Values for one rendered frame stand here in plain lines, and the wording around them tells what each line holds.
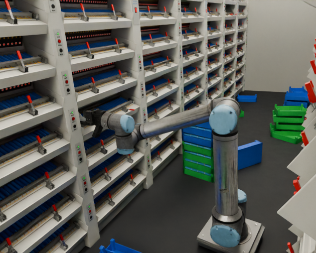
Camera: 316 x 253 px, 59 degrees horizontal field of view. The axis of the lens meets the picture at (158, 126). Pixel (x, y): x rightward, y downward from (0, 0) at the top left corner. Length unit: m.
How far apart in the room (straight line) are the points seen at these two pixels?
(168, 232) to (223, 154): 0.83
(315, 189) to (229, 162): 1.03
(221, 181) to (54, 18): 1.10
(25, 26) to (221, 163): 1.04
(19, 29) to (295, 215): 1.25
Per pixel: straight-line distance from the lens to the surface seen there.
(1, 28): 1.31
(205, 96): 3.36
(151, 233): 1.94
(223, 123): 1.21
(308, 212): 0.30
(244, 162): 2.63
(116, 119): 1.45
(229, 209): 1.45
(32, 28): 1.40
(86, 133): 1.64
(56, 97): 1.50
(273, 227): 2.04
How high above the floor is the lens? 1.27
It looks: 20 degrees down
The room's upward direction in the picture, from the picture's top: 4 degrees counter-clockwise
